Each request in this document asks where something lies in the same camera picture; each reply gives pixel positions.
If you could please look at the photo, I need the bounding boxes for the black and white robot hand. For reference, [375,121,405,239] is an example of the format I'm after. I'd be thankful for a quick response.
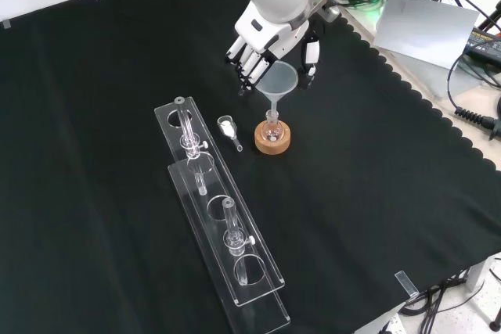
[225,2,323,97]

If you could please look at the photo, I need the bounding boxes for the clear plastic funnel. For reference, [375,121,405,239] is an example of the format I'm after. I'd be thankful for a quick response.
[255,60,300,124]

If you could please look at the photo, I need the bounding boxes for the small glass round-bottom flask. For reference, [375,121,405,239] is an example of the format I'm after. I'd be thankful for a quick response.
[262,110,284,145]

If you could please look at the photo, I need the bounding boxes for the glass weighing funnel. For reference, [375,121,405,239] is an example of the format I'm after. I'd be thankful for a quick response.
[216,115,244,153]

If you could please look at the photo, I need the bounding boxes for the clear acrylic funnel stand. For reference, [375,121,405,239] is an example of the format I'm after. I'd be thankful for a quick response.
[153,95,292,334]

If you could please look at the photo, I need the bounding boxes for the black cloth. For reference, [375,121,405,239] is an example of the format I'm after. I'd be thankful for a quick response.
[0,0,501,334]

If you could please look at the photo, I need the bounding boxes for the pale board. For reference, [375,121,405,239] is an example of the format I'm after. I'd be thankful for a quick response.
[371,0,481,72]

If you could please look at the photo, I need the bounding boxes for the black power adapter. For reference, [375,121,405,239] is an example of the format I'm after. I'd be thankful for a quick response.
[464,26,501,59]

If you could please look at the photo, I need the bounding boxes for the clear tape strip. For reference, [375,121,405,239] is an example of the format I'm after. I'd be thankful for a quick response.
[394,270,420,298]

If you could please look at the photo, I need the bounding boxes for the cork ring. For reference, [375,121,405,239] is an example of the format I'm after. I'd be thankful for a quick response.
[254,120,293,156]

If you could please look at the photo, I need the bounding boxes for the black cable with ribbed plug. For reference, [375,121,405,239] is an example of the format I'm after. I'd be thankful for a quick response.
[448,50,501,142]

